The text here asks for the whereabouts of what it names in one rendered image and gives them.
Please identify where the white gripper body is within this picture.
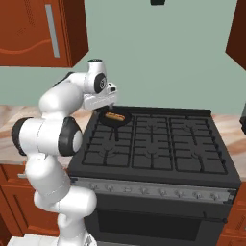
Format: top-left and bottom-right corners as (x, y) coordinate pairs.
(82, 91), (118, 112)

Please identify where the hot dog in bun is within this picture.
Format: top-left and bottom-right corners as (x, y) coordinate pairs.
(104, 111), (127, 123)

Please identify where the black gas stove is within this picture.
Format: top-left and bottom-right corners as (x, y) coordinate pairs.
(67, 105), (242, 246)

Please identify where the black frying pan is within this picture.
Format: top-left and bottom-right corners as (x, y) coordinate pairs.
(97, 107), (134, 142)

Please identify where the red-brown drawer front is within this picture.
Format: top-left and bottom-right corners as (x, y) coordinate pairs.
(0, 163), (33, 187)

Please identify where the red-brown base cupboard door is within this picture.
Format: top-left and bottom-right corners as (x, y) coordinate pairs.
(0, 184), (62, 237)

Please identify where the black oven door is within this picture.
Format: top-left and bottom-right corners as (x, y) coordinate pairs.
(84, 194), (233, 246)

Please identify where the black countertop appliance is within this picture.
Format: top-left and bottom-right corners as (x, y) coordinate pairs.
(238, 102), (246, 135)

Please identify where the red-brown base cupboard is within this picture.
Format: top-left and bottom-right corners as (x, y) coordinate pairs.
(216, 190), (246, 246)

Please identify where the grey cupboard door handle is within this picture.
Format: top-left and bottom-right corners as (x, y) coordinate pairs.
(44, 3), (62, 59)

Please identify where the red-brown wall cupboard door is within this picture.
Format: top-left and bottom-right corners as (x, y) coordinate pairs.
(0, 0), (90, 69)

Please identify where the red-brown wall cupboard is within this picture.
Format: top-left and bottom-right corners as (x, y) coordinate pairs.
(225, 0), (246, 71)

